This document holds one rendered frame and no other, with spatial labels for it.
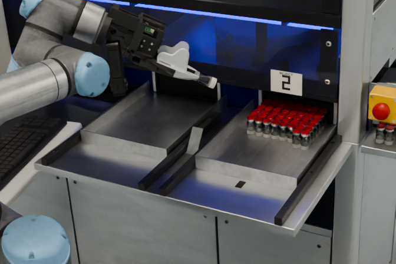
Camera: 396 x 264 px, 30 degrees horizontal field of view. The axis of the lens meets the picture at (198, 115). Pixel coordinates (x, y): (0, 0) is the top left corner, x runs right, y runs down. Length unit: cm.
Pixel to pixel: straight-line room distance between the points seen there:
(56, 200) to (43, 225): 115
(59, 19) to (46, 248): 42
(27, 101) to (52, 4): 25
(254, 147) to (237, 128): 11
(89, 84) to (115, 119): 76
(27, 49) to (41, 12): 7
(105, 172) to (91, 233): 75
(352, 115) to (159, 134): 50
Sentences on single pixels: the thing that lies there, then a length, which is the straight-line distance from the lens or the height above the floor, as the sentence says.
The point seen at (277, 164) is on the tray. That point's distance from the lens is 180.
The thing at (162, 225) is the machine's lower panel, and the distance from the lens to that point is 234.
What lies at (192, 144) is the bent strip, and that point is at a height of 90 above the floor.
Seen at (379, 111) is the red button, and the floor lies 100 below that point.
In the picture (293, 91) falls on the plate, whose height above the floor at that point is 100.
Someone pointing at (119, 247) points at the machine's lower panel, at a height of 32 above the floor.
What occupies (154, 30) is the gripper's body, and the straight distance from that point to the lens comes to 142.
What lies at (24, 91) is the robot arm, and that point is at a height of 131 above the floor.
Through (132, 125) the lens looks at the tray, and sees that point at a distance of 202.
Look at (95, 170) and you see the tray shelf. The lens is 183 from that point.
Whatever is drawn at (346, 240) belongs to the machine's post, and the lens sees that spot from 206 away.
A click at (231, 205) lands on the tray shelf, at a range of 166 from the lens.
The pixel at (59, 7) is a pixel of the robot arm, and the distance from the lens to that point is 142.
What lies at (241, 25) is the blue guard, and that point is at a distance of 188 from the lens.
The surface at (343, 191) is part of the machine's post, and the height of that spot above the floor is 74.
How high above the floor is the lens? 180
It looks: 27 degrees down
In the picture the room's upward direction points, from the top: 3 degrees counter-clockwise
